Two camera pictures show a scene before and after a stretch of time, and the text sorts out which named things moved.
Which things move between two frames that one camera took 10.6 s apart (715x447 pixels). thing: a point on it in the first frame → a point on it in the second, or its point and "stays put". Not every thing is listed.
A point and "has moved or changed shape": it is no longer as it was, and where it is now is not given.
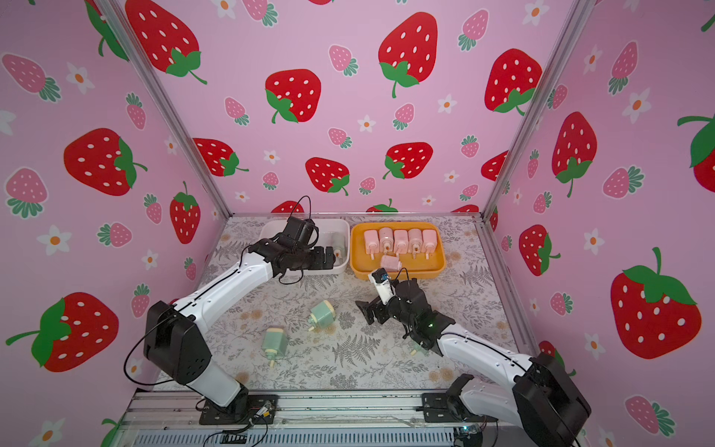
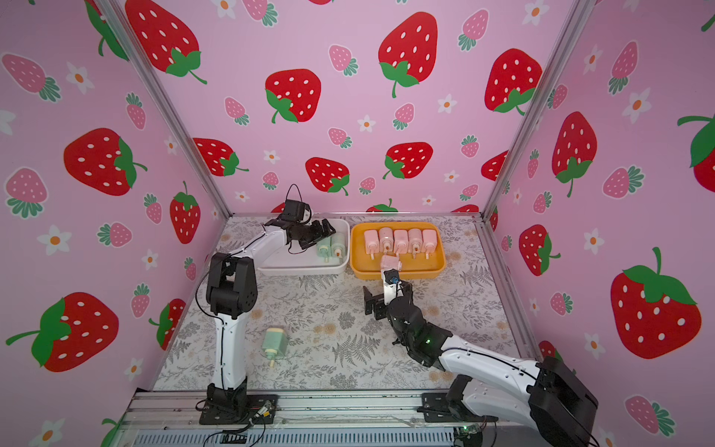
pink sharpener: x=386 y=239 stays put
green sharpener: x=339 y=244 stays put
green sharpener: x=322 y=315 has moved or changed shape
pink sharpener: x=415 y=241 stays put
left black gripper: x=319 y=263 → x=318 y=233
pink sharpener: x=400 y=242 stays put
